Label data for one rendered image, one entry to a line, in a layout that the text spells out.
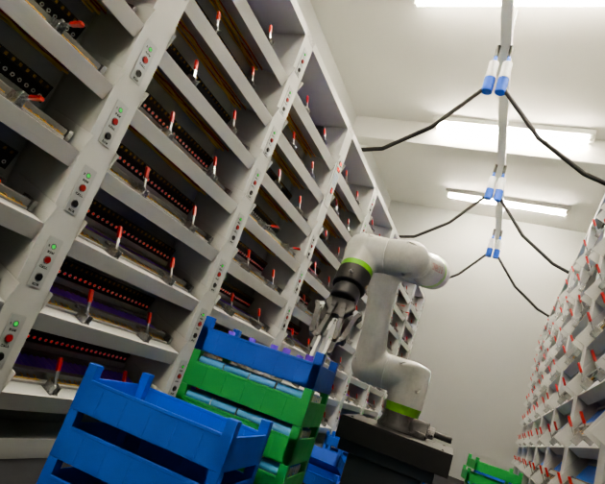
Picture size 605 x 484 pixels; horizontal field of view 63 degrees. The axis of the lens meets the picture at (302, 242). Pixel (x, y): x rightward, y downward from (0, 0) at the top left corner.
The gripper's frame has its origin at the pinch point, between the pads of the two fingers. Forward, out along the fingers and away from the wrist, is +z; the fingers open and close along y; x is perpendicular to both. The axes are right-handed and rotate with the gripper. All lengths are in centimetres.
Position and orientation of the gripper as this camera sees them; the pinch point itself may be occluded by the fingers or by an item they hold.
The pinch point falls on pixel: (320, 351)
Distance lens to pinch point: 123.6
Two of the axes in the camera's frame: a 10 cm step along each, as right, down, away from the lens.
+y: -9.2, -2.4, 3.1
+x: -0.7, -6.9, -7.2
